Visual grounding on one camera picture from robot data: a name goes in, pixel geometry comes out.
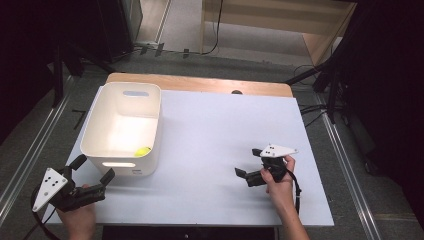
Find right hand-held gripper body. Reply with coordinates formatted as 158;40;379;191
245;143;299;188

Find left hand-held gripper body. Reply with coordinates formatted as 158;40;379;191
31;165;107;213

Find yellow tennis ball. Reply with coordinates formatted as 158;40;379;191
133;146;153;158

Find white plastic storage bin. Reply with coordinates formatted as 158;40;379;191
79;81;164;177

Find person's right hand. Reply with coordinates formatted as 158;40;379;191
259;154;298;205

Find person's left hand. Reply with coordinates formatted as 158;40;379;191
55;183;98;236

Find white board on table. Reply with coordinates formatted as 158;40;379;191
43;85;335;228

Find black tripod stand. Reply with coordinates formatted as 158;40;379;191
284;49;352;125

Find wooden table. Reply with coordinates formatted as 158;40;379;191
105;72;294;99

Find black curtain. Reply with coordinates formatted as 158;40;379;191
333;0;424;221
0;0;101;145

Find white power strip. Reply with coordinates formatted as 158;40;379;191
134;40;160;48

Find dark cabinet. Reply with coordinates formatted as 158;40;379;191
95;0;144;64

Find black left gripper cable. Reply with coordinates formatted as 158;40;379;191
22;186;63;240

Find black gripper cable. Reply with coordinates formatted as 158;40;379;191
285;169;303;215
22;186;63;240

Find metal floor rail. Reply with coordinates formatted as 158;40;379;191
0;75;74;219
314;94;382;240

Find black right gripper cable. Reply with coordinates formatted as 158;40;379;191
285;169;303;215

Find black floor cables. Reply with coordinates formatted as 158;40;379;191
292;64;330;128

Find black hanging cable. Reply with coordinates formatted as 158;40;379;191
200;0;225;56

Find light wooden desk frame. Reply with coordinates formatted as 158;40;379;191
199;0;358;67

